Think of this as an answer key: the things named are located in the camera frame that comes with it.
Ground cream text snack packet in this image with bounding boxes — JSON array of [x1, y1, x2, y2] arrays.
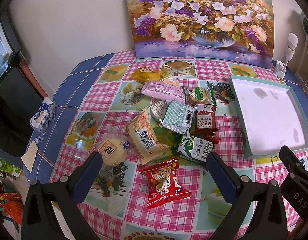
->
[[144, 100, 168, 121]]

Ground yellow cake snack packet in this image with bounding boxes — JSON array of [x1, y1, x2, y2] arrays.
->
[[126, 111, 170, 165]]

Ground red white milk biscuit packet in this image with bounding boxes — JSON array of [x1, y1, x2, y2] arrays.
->
[[190, 104, 219, 135]]

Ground pink snack packet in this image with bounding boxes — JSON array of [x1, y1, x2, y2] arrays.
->
[[141, 81, 185, 103]]

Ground floral painting canvas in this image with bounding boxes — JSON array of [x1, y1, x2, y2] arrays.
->
[[126, 0, 274, 68]]

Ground round cookie green wrapper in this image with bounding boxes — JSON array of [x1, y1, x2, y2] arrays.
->
[[182, 87, 216, 107]]

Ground round bun clear wrapper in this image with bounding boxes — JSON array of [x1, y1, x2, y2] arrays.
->
[[85, 127, 132, 167]]

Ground black television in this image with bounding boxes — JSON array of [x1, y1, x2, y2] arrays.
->
[[0, 11, 20, 81]]

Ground crumpled blue white wrapper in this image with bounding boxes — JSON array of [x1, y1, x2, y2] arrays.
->
[[30, 97, 56, 132]]

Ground yellow jelly packet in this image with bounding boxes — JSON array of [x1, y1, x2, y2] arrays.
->
[[128, 66, 166, 83]]

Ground checkered food-print tablecloth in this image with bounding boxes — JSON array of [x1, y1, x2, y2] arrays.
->
[[49, 50, 287, 239]]

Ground pale green barcode packet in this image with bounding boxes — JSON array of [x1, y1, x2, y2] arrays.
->
[[159, 101, 196, 135]]

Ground white teal-rimmed tray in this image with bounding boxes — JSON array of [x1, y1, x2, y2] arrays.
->
[[229, 75, 308, 159]]

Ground small red candy packet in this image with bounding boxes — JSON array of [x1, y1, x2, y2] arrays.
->
[[204, 134, 221, 145]]

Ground red peanut snack packet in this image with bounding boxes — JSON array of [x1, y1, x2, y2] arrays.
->
[[139, 158, 193, 209]]

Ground orange peach snack packet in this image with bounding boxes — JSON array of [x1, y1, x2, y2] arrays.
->
[[162, 77, 179, 87]]

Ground blue quilted cloth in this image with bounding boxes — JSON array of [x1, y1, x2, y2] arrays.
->
[[23, 53, 114, 184]]

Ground white paper scrap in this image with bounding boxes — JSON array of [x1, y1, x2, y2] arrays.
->
[[21, 140, 38, 172]]

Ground green white biscuit packet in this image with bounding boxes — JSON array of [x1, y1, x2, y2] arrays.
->
[[171, 135, 214, 166]]

